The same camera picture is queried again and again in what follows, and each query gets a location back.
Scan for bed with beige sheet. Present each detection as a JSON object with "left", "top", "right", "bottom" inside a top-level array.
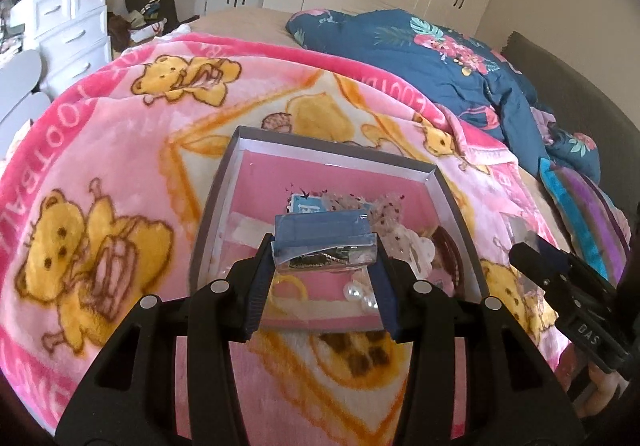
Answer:
[{"left": 189, "top": 6, "right": 573, "bottom": 249}]

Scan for white pearl earrings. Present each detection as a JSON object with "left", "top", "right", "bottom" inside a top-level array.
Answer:
[{"left": 342, "top": 279, "right": 382, "bottom": 313}]

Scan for person's right hand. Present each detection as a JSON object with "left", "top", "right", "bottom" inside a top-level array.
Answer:
[{"left": 574, "top": 360, "right": 629, "bottom": 420}]

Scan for white pink-dotted earring card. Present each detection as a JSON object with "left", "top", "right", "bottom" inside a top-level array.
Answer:
[{"left": 321, "top": 190, "right": 373, "bottom": 214}]

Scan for striped colourful pillow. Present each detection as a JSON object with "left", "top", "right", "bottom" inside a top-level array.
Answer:
[{"left": 538, "top": 157, "right": 633, "bottom": 285}]

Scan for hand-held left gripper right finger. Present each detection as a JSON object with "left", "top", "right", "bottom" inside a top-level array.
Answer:
[{"left": 367, "top": 236, "right": 588, "bottom": 446}]

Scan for white strip card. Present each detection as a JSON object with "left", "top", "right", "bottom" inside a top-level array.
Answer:
[{"left": 224, "top": 215, "right": 267, "bottom": 248}]

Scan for pink bear print blanket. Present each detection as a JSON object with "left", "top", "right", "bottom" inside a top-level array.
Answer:
[{"left": 0, "top": 31, "right": 576, "bottom": 446}]

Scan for white drawer dresser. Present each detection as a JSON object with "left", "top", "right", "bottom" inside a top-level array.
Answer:
[{"left": 10, "top": 0, "right": 113, "bottom": 96}]

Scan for dark brown bangle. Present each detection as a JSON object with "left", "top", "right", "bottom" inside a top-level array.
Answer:
[{"left": 429, "top": 226, "right": 467, "bottom": 293}]

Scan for white red-dotted earring card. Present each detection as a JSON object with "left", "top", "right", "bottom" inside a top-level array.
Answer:
[{"left": 370, "top": 193, "right": 407, "bottom": 234}]

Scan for black bag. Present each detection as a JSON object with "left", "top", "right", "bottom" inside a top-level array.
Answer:
[{"left": 124, "top": 0, "right": 180, "bottom": 26}]

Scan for grey bed headboard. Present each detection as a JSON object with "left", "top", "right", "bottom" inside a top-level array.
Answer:
[{"left": 501, "top": 31, "right": 640, "bottom": 209}]

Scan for blue label card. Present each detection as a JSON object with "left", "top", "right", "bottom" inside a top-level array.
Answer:
[{"left": 289, "top": 193, "right": 327, "bottom": 218}]

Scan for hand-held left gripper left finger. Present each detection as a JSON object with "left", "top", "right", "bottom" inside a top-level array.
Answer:
[{"left": 52, "top": 232, "right": 276, "bottom": 446}]

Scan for silver foil packet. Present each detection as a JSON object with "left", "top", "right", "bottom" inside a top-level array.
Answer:
[{"left": 505, "top": 216, "right": 541, "bottom": 248}]

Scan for blue floral duvet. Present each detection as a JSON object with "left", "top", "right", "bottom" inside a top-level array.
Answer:
[{"left": 285, "top": 9, "right": 602, "bottom": 183}]

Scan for clear plastic jewelry case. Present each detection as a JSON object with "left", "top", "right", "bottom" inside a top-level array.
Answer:
[{"left": 271, "top": 209, "right": 379, "bottom": 273}]

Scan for pink box with grey rim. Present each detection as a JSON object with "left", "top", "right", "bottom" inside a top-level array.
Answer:
[{"left": 189, "top": 125, "right": 490, "bottom": 333}]

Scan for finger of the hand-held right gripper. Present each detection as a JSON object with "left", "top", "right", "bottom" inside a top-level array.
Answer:
[
  {"left": 508, "top": 242, "right": 565, "bottom": 291},
  {"left": 527, "top": 232, "right": 576, "bottom": 269}
]

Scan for white cloud-shaped earring card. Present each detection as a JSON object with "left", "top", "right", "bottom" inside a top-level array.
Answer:
[{"left": 384, "top": 225, "right": 437, "bottom": 278}]

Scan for yellow hoop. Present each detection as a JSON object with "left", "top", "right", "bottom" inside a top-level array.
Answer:
[{"left": 272, "top": 275, "right": 309, "bottom": 302}]

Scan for white rounded vanity table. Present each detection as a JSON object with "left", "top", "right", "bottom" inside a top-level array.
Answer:
[{"left": 0, "top": 49, "right": 52, "bottom": 139}]

